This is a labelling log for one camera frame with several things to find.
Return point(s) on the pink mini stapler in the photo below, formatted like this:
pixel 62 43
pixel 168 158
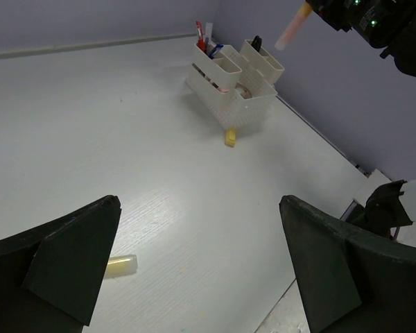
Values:
pixel 220 89

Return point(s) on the red gel pen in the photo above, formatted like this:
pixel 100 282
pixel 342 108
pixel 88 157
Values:
pixel 202 41

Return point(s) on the pink highlighter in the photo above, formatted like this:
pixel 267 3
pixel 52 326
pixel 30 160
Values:
pixel 292 29

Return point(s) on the yellow highlighter cap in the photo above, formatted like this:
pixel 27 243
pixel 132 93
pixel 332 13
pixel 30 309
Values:
pixel 230 137

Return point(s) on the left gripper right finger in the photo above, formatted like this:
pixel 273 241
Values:
pixel 350 280

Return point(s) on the red pen cap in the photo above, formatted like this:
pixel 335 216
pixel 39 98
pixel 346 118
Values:
pixel 208 34

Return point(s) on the clear tape roll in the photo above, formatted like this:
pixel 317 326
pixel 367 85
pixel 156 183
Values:
pixel 243 91

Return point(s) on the blue gel pen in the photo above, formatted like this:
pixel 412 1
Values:
pixel 215 50

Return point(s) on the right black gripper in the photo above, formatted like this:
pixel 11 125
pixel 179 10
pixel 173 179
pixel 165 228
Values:
pixel 378 22

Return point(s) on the black handled scissors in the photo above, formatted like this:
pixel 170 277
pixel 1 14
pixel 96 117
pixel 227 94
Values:
pixel 256 43

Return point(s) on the yellow highlighter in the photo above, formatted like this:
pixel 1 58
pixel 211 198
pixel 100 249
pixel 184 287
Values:
pixel 121 266

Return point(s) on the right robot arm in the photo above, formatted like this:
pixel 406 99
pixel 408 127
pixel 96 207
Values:
pixel 403 48

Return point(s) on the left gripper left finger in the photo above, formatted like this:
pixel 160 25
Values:
pixel 51 275

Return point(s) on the white perforated organizer basket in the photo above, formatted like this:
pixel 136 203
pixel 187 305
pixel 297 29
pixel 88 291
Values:
pixel 257 71

